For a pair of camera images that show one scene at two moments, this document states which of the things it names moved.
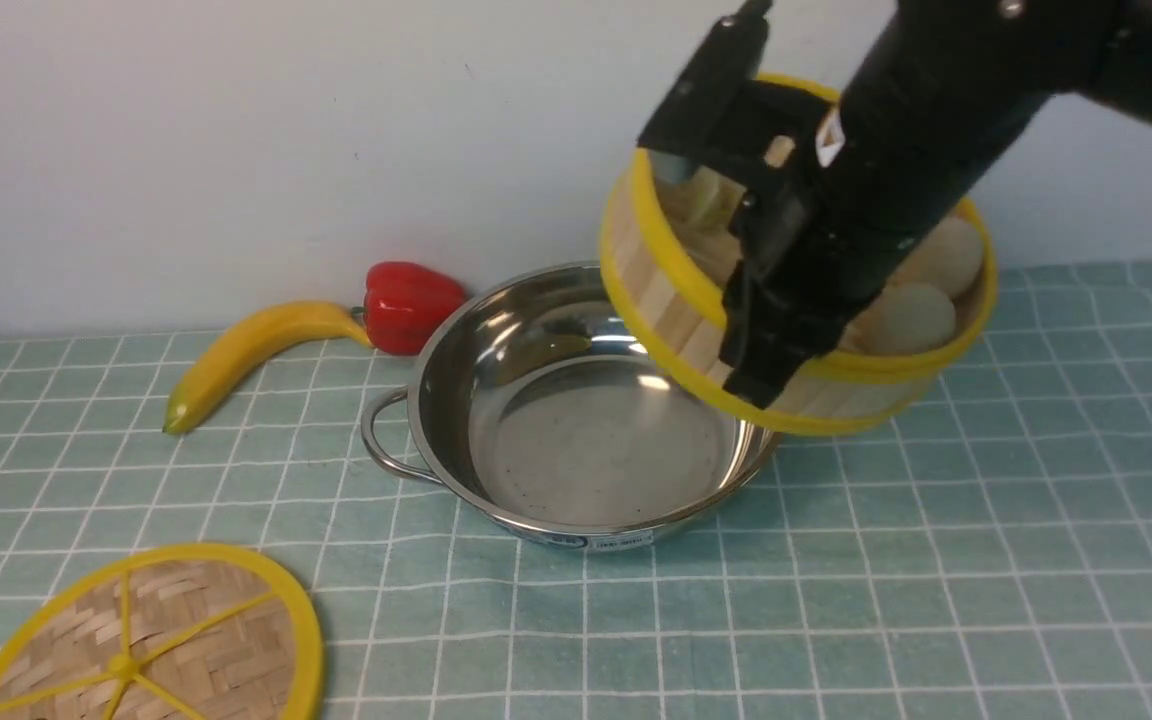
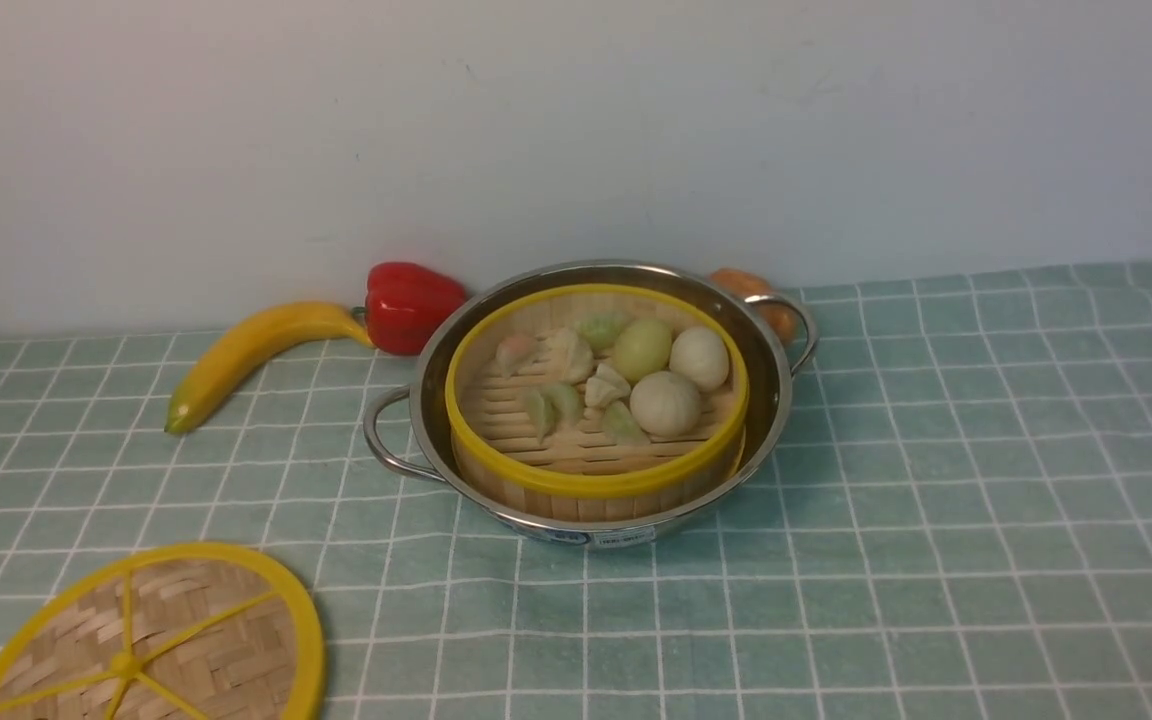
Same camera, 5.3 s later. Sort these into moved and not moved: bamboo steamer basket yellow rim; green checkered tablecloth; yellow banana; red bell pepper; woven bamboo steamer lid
Moved: bamboo steamer basket yellow rim
Not moved: green checkered tablecloth; yellow banana; red bell pepper; woven bamboo steamer lid
